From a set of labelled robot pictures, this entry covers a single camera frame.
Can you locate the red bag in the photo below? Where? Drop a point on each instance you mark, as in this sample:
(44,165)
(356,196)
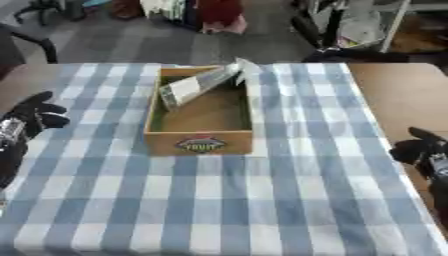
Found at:
(220,15)

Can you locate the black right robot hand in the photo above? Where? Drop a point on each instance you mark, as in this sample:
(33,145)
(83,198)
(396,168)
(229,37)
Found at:
(415,150)

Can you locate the tan cardboard box green inside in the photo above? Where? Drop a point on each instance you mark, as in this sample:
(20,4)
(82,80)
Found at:
(201,145)

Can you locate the black bag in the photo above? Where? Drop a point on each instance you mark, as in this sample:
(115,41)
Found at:
(356,55)

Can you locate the black tripod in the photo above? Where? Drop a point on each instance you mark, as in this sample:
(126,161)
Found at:
(326,25)

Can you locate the dark chair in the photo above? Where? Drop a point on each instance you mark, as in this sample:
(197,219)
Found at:
(17,43)

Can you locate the white metal rack frame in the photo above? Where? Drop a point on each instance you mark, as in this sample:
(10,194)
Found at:
(396,23)

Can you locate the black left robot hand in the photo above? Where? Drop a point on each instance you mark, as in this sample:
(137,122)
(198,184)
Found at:
(34,111)

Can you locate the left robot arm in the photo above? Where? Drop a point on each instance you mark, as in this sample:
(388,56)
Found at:
(9,156)

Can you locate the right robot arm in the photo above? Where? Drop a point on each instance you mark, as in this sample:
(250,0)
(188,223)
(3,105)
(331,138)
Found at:
(438,186)

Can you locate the black office chair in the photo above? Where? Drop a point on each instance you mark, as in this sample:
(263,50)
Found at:
(41,8)

